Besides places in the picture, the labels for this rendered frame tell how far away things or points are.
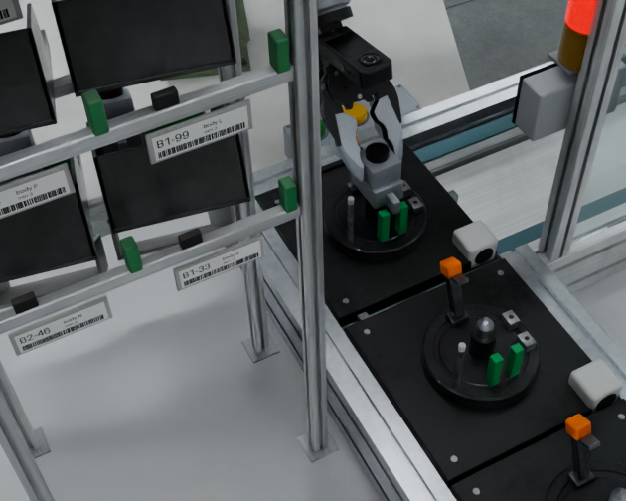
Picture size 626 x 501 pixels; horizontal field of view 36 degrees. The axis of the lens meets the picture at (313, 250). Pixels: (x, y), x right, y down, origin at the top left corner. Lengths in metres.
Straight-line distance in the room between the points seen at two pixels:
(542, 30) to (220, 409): 2.29
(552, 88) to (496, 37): 2.15
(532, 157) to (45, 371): 0.78
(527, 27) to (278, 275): 2.18
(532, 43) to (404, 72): 1.56
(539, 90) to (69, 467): 0.73
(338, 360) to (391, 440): 0.12
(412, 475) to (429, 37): 0.95
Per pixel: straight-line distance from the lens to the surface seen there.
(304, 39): 0.77
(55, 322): 0.86
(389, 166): 1.23
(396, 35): 1.83
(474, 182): 1.48
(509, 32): 3.32
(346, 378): 1.19
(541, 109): 1.14
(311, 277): 0.96
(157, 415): 1.30
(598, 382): 1.19
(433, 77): 1.74
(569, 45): 1.12
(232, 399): 1.30
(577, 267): 1.39
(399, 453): 1.15
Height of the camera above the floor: 1.96
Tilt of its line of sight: 49 degrees down
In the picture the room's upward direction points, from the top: 2 degrees counter-clockwise
